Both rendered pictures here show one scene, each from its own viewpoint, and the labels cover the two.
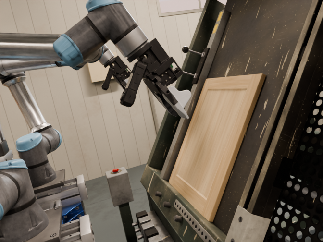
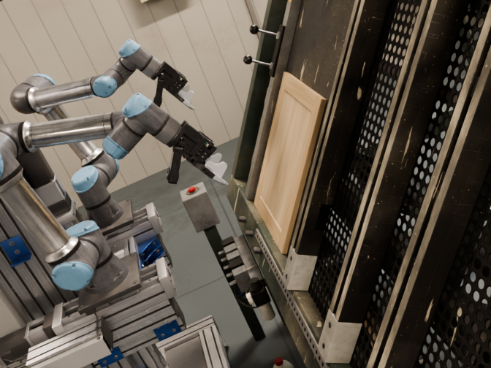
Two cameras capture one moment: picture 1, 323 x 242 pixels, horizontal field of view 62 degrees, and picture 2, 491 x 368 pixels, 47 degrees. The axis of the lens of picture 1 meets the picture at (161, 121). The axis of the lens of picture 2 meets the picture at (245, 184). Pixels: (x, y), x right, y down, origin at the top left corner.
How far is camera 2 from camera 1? 1.06 m
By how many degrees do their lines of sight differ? 20
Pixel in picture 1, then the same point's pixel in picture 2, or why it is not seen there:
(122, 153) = (215, 116)
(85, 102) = (136, 39)
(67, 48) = (115, 150)
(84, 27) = (124, 132)
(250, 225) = (297, 263)
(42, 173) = (107, 212)
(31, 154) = (90, 194)
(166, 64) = (199, 145)
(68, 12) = not seen: outside the picture
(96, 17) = (132, 123)
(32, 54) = (83, 139)
